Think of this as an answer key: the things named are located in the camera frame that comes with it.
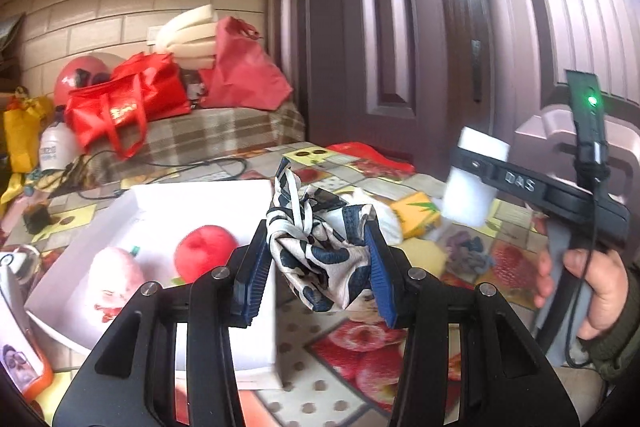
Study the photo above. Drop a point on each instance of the purple panelled door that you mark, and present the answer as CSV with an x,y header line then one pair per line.
x,y
405,76

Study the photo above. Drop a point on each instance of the pink fluffy plush toy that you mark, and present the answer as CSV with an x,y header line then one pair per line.
x,y
113,276

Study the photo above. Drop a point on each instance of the red plush apple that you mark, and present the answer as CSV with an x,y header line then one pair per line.
x,y
202,250

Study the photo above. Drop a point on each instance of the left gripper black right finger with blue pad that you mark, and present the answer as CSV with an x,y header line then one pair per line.
x,y
505,378

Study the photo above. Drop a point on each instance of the cream foam sheets stack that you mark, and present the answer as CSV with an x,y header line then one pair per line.
x,y
189,37

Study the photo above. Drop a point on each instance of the person's right hand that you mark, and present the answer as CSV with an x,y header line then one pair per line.
x,y
608,278

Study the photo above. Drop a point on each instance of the white foam sponge block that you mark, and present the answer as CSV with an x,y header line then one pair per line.
x,y
467,200

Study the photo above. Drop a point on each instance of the plaid blanket covered cushion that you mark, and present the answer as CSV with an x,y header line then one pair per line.
x,y
202,134

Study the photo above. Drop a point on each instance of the black power adapter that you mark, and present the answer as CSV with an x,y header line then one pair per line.
x,y
37,217

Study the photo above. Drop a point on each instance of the olive green jacket sleeve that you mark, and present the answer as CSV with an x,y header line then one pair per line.
x,y
611,353

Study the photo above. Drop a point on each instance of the white cloth piece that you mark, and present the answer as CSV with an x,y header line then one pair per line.
x,y
388,221

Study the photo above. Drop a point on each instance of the white shallow cardboard box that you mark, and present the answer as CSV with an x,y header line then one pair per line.
x,y
150,220

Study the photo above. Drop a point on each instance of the navy white patterned scarf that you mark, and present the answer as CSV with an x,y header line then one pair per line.
x,y
318,241

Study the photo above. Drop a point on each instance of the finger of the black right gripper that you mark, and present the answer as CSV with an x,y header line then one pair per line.
x,y
505,177

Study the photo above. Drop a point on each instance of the matte red fabric bag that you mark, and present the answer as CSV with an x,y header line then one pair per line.
x,y
243,74

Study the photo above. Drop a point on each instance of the white helmet with text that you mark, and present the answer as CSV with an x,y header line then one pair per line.
x,y
58,147

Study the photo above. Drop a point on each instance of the yellow shopping bag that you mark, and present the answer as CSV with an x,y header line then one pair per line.
x,y
24,119

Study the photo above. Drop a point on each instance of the red helmet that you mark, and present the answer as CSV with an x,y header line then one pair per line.
x,y
81,72

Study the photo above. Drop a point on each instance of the fruit print tablecloth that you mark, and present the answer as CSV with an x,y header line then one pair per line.
x,y
339,368

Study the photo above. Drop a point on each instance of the black tracker with green light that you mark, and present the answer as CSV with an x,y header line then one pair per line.
x,y
586,104

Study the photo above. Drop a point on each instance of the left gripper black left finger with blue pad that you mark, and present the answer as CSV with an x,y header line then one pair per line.
x,y
128,378

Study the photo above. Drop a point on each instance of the shiny red tote bag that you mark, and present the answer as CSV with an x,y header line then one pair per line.
x,y
145,88

